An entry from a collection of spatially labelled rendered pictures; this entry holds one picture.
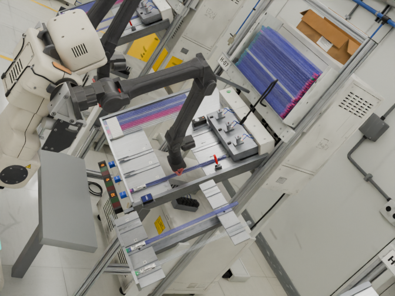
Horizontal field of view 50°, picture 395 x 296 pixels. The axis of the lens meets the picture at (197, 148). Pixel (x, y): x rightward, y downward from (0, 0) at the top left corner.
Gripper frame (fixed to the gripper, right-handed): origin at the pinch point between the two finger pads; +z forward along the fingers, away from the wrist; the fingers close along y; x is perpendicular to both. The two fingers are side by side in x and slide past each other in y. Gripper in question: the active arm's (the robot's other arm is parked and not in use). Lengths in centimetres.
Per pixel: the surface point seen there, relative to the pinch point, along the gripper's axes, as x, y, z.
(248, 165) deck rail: -33.3, -9.7, 2.4
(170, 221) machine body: 10.4, -4.2, 29.3
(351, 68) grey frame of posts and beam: -82, -13, -41
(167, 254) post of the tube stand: 19.9, -36.7, 4.7
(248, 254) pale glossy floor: -53, 34, 172
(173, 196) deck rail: 6.8, -9.8, 3.2
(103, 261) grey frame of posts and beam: 49, -14, 26
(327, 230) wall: -111, 9, 141
